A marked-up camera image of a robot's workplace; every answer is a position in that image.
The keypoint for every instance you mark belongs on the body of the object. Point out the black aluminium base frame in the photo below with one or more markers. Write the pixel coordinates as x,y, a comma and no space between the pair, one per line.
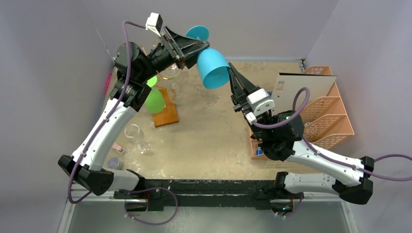
157,194

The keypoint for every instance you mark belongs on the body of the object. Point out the green plastic goblet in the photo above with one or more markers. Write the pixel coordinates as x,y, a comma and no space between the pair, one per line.
155,102

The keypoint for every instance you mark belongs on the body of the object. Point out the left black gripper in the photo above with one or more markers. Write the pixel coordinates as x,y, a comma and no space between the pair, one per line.
186,47

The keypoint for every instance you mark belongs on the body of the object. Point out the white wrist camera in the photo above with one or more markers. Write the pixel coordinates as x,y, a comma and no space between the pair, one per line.
260,102
154,23

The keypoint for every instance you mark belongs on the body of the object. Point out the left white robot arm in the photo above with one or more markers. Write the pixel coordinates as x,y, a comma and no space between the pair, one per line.
85,166

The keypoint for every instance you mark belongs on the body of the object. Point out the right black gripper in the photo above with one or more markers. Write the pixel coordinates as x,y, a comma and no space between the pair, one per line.
240,99

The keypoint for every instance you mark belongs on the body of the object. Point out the peach plastic organizer basket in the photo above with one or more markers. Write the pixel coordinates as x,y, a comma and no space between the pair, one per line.
325,118

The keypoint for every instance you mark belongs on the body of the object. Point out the small grey jar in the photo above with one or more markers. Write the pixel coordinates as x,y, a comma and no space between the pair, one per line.
114,163

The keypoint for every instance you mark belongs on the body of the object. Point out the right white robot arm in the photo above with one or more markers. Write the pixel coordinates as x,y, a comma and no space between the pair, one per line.
281,138

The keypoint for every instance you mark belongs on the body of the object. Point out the wooden rack base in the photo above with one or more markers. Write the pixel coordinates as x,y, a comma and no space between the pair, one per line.
169,114

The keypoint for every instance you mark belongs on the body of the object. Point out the pink eraser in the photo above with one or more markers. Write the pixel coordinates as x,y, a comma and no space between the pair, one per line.
118,148

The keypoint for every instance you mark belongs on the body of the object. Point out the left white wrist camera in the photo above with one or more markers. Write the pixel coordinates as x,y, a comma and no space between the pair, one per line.
154,23

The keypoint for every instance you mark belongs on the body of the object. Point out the clear wine glass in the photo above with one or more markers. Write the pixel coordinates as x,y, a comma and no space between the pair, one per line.
136,137
167,78

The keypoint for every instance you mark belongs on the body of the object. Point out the blue plastic goblet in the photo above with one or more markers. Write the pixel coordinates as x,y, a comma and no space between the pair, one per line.
212,65

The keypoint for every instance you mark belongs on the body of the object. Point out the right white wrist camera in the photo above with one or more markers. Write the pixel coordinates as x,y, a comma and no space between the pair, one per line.
260,102

